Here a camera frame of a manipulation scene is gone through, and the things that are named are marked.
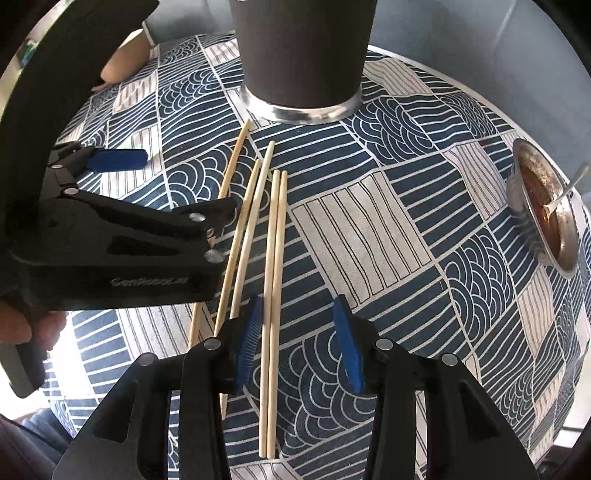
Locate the blue patterned tablecloth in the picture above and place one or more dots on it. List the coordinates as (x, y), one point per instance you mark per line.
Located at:
(401, 208)

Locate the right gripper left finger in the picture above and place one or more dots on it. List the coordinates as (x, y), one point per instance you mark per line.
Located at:
(126, 437)

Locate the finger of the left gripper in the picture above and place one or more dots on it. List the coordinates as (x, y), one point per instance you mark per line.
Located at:
(80, 229)
(71, 160)

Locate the metal bowl with sauce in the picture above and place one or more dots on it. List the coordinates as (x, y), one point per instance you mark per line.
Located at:
(545, 216)

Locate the beige ceramic mug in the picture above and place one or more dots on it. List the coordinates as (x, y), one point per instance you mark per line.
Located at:
(127, 60)

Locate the person left hand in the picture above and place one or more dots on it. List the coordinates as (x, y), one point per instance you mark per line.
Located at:
(16, 330)

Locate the black cylindrical utensil holder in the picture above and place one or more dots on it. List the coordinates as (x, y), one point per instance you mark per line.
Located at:
(302, 60)

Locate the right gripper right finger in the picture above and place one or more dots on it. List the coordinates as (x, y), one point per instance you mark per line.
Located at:
(467, 436)

